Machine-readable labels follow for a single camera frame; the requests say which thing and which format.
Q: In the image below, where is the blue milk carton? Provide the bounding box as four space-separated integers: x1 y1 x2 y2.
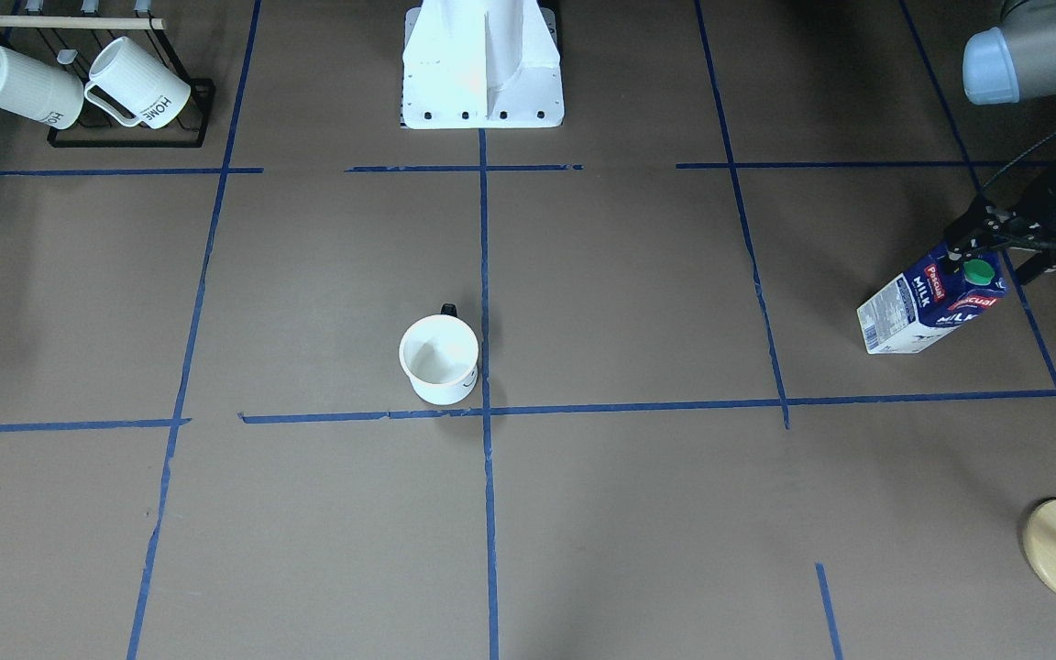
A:
856 242 1008 355

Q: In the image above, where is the white smiley face mug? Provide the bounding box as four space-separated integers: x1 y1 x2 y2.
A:
399 303 480 408

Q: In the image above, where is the white HOME mug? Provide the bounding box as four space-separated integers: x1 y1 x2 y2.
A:
83 37 192 129

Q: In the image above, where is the white ribbed mug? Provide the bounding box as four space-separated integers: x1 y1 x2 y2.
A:
0 46 84 130

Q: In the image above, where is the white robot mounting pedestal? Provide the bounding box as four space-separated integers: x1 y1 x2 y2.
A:
400 1 566 130

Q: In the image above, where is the black wire mug rack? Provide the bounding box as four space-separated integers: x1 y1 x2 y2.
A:
0 1 216 148

